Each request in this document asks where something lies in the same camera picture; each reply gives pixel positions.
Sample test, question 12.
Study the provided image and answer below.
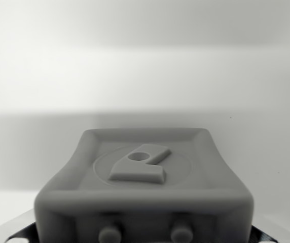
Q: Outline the gripper right finger with black rubber pad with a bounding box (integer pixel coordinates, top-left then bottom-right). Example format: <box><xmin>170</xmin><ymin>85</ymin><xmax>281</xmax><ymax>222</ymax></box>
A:
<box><xmin>248</xmin><ymin>211</ymin><xmax>290</xmax><ymax>243</ymax></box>

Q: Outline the gripper left finger with black rubber pad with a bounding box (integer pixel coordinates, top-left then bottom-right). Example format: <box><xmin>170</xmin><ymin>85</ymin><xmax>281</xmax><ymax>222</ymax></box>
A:
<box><xmin>0</xmin><ymin>209</ymin><xmax>42</xmax><ymax>243</ymax></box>

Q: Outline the grey cube with studs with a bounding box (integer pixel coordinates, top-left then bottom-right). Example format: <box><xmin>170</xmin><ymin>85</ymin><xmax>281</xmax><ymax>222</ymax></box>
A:
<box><xmin>34</xmin><ymin>128</ymin><xmax>255</xmax><ymax>243</ymax></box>

